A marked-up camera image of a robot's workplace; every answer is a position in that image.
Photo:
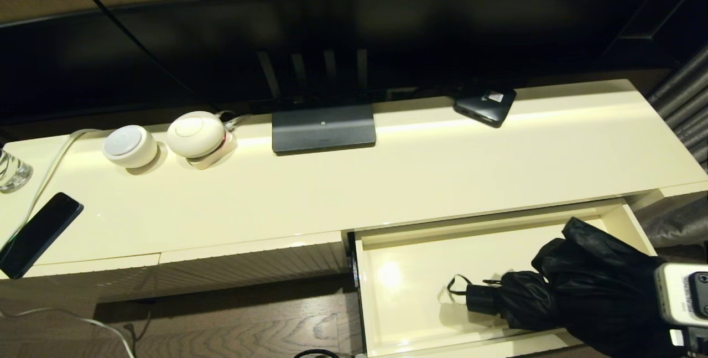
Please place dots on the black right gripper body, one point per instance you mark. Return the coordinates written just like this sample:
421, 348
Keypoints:
698, 344

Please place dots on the black umbrella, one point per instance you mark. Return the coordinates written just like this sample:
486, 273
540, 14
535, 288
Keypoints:
581, 291

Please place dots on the blurred cream and black object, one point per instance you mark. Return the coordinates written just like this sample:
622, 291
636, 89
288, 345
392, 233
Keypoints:
332, 192

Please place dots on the grey fabric cushion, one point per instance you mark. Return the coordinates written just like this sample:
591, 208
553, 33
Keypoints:
675, 225

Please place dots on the grey pleated curtain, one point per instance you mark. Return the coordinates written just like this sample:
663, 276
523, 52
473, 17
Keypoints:
686, 103

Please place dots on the black set-top box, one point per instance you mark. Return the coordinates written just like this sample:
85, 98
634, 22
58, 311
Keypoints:
484, 104

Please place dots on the black flat television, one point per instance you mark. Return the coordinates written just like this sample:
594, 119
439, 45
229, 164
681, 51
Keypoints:
415, 31

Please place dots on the grey television base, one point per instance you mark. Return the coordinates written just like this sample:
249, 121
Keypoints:
323, 128

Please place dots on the white round dome device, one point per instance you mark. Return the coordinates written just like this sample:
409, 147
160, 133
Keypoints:
194, 134

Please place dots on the black smartphone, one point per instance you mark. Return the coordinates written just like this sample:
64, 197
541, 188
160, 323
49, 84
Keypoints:
40, 233

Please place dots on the clear drinking glass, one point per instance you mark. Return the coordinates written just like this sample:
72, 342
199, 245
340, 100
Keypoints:
14, 172

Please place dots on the cream charging base plate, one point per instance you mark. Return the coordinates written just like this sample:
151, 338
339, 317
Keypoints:
217, 160

